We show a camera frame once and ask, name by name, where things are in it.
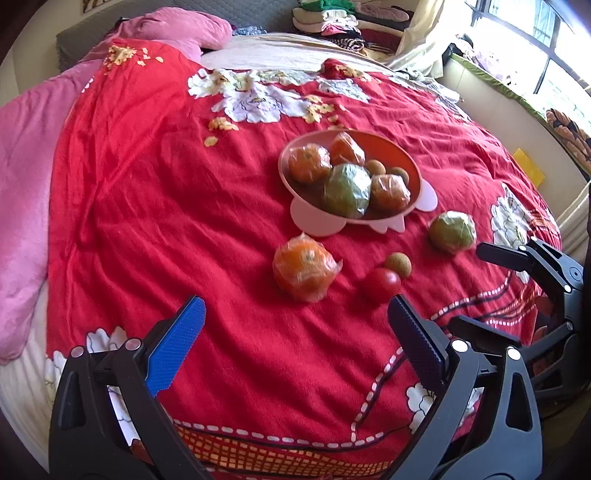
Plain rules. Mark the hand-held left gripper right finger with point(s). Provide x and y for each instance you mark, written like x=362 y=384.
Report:
x=415 y=341

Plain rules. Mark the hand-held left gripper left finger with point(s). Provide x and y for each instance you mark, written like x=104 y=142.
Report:
x=178 y=344

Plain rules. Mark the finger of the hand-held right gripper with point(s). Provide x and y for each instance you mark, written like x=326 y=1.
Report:
x=508 y=256
x=485 y=334

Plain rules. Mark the brown longan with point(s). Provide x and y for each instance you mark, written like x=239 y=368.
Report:
x=375 y=167
x=398 y=264
x=399 y=174

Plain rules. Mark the pink bowl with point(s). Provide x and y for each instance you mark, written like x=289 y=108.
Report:
x=318 y=221

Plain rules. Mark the plastic-wrapped orange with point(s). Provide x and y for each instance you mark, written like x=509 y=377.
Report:
x=302 y=267
x=390 y=193
x=309 y=164
x=346 y=147

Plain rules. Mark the plastic-wrapped green citrus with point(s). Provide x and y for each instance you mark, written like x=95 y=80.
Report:
x=347 y=190
x=452 y=230

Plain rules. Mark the red tomato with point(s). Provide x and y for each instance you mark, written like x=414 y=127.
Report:
x=381 y=284

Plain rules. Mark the yellow paper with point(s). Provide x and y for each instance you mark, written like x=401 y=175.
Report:
x=528 y=166

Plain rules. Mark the red floral blanket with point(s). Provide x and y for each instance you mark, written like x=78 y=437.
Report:
x=161 y=207

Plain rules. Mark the brown orange striped cloth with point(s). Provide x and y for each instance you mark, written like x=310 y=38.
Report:
x=570 y=134

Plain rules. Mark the cream ribbed mattress pad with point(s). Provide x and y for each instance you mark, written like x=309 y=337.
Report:
x=23 y=383

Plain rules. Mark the green-edged window ledge cushion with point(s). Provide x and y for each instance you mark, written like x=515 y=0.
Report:
x=508 y=90

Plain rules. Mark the grey striped cloth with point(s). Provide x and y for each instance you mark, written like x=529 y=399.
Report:
x=438 y=90

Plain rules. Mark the clothes heap on ledge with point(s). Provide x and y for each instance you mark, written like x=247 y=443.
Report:
x=480 y=57

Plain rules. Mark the window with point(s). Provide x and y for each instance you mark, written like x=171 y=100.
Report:
x=563 y=46

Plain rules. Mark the pink quilt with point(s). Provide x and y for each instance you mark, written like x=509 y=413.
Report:
x=27 y=184

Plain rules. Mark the cream curtain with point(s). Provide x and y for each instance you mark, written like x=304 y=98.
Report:
x=425 y=37

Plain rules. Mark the pile of folded clothes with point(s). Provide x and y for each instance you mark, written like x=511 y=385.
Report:
x=346 y=21

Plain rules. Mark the beige bed sheet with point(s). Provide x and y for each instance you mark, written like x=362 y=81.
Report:
x=277 y=50

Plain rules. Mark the pink pillow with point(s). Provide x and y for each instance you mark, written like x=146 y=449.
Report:
x=221 y=11

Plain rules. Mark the wall picture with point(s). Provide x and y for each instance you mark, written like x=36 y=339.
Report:
x=97 y=3

